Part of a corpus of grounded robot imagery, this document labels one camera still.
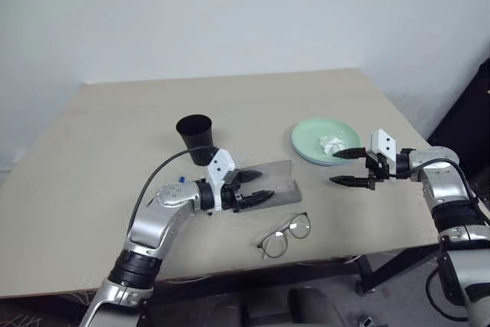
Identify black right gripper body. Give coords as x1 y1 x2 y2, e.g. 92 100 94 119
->
364 150 397 192

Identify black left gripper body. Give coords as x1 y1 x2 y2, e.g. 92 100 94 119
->
220 170 248 215

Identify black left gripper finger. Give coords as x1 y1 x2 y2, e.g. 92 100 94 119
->
237 190 276 209
235 168 263 186

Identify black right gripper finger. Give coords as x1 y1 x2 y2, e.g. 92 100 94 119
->
332 146 368 160
329 175 371 190

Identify grey open glasses case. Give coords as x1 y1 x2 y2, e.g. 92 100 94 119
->
229 159 303 214

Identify black plastic cup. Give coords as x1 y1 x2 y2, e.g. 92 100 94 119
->
175 113 220 168

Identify crumpled white tissue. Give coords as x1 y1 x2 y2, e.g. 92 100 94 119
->
317 134 348 157

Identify pale blue plate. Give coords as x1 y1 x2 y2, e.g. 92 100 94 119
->
292 142 348 168

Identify mint green plate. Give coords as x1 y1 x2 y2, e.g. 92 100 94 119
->
290 116 364 167

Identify black cabinet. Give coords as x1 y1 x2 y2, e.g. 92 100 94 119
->
426 59 490 192

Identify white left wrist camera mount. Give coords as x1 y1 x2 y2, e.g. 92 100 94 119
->
206 149 237 213

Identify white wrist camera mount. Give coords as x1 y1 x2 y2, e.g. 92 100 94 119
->
369 128 399 181
206 149 237 213

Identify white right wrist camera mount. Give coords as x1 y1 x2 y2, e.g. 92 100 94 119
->
369 128 399 181

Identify thin metal frame glasses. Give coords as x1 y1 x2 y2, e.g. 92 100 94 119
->
256 211 312 260

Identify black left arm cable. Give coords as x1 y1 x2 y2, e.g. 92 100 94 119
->
126 146 215 240

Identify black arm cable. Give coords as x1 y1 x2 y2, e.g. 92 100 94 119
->
126 146 215 240
396 160 490 228

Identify black table frame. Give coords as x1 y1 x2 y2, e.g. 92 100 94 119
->
0 243 442 307

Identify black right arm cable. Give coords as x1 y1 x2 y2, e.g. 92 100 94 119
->
396 160 490 228

